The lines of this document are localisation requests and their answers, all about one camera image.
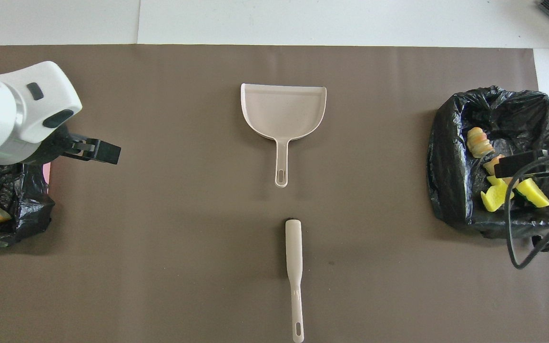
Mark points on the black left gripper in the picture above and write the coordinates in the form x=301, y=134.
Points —
x=57, y=145

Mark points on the beige plastic dustpan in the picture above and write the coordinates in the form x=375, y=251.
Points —
x=281, y=109

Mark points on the black plastic trash bag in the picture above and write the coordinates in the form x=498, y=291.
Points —
x=455, y=157
x=22, y=195

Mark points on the striped croissant piece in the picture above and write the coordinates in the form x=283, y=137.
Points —
x=490, y=165

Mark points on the pink plastic bin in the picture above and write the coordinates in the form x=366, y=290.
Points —
x=49, y=165

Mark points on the beige hand brush black bristles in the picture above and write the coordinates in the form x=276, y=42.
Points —
x=294, y=267

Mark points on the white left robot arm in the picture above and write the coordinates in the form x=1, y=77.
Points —
x=12, y=114

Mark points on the brown table mat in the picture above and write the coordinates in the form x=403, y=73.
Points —
x=184, y=238

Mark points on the yellow sponge piece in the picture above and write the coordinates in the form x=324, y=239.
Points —
x=534, y=193
x=493, y=197

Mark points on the pale flaky pastry piece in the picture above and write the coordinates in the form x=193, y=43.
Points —
x=479, y=142

